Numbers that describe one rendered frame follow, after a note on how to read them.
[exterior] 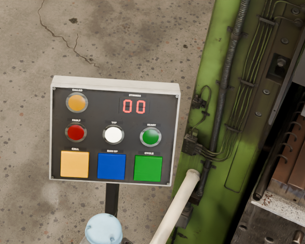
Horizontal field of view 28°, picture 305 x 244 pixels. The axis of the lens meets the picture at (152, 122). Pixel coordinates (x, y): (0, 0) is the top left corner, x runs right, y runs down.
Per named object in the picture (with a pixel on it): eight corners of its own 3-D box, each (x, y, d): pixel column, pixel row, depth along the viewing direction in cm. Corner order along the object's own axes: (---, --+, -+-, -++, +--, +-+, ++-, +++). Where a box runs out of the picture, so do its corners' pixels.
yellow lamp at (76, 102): (81, 115, 159) (81, 104, 156) (66, 108, 160) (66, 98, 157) (87, 107, 161) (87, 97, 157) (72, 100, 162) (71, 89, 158)
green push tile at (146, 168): (160, 182, 168) (162, 158, 165) (133, 180, 168) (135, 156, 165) (160, 179, 170) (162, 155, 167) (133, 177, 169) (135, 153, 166)
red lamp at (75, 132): (80, 144, 162) (80, 135, 159) (65, 137, 163) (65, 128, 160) (86, 136, 164) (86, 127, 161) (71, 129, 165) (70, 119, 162)
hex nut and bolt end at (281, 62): (280, 80, 163) (286, 63, 158) (270, 76, 164) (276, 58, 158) (282, 74, 165) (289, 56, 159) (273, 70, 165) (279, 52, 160)
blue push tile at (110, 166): (123, 180, 167) (125, 156, 165) (96, 178, 167) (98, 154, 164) (124, 177, 169) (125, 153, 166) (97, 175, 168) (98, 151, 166)
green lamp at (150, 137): (155, 149, 164) (156, 139, 160) (139, 142, 165) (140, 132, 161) (160, 141, 165) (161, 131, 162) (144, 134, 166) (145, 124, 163)
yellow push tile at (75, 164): (87, 178, 167) (88, 153, 164) (60, 176, 166) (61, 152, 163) (88, 175, 168) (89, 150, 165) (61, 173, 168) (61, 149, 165)
